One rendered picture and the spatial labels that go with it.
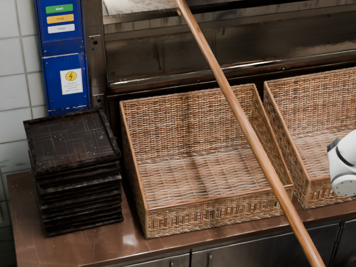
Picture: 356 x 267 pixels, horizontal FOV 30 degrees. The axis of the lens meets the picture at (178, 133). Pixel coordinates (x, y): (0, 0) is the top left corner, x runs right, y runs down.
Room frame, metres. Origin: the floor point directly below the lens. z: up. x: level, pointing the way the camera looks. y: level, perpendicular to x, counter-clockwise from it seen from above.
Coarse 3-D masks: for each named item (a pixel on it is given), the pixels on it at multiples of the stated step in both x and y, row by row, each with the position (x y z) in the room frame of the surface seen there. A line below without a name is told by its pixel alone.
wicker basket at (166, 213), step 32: (160, 96) 2.05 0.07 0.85; (192, 96) 2.08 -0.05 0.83; (224, 96) 2.12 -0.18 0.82; (256, 96) 2.11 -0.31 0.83; (128, 128) 1.90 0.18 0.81; (160, 128) 2.02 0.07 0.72; (224, 128) 2.08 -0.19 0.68; (256, 128) 2.07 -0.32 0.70; (128, 160) 1.86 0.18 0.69; (160, 160) 1.98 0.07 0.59; (192, 160) 1.98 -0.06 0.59; (224, 160) 1.99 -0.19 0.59; (256, 160) 2.00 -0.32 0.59; (160, 192) 1.80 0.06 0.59; (192, 192) 1.80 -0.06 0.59; (224, 192) 1.81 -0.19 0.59; (256, 192) 1.67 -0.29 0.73; (288, 192) 1.71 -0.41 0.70; (160, 224) 1.58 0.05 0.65; (192, 224) 1.61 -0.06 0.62; (224, 224) 1.64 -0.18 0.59
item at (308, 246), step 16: (176, 0) 2.18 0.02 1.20; (192, 16) 2.06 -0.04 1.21; (192, 32) 1.97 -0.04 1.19; (208, 48) 1.85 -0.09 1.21; (208, 64) 1.79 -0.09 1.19; (224, 80) 1.68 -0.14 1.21; (240, 112) 1.52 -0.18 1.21; (256, 144) 1.38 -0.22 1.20; (272, 176) 1.26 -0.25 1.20; (288, 208) 1.15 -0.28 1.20; (304, 240) 1.05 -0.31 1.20; (320, 256) 1.00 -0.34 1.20
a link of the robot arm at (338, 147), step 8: (352, 136) 1.21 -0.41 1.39; (336, 144) 1.26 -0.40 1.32; (344, 144) 1.21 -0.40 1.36; (352, 144) 1.20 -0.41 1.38; (328, 152) 1.25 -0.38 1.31; (336, 152) 1.21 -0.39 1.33; (344, 152) 1.20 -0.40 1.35; (352, 152) 1.19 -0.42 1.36; (328, 160) 1.22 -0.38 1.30; (336, 160) 1.20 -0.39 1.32; (344, 160) 1.19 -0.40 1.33; (352, 160) 1.18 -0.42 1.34; (336, 168) 1.19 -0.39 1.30; (344, 168) 1.18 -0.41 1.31; (352, 168) 1.19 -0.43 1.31
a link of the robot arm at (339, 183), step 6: (342, 174) 1.18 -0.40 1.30; (348, 174) 1.17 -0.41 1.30; (354, 174) 1.17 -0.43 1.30; (336, 180) 1.17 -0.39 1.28; (342, 180) 1.16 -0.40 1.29; (348, 180) 1.16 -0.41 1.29; (354, 180) 1.16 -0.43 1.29; (336, 186) 1.17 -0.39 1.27; (342, 186) 1.17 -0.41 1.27; (348, 186) 1.16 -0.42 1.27; (354, 186) 1.16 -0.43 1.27; (336, 192) 1.17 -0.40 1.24; (342, 192) 1.17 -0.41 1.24; (348, 192) 1.17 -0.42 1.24; (354, 192) 1.17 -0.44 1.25
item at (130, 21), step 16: (256, 0) 2.24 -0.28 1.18; (272, 0) 2.25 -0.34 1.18; (288, 0) 2.25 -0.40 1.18; (304, 0) 2.25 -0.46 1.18; (320, 0) 2.27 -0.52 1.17; (336, 0) 2.29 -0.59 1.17; (352, 0) 2.31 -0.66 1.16; (112, 16) 2.08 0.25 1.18; (128, 16) 2.09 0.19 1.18; (144, 16) 2.09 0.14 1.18; (160, 16) 2.10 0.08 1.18; (176, 16) 2.10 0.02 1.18; (208, 16) 2.14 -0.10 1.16; (224, 16) 2.16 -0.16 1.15; (240, 16) 2.18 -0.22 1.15; (112, 32) 2.03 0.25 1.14
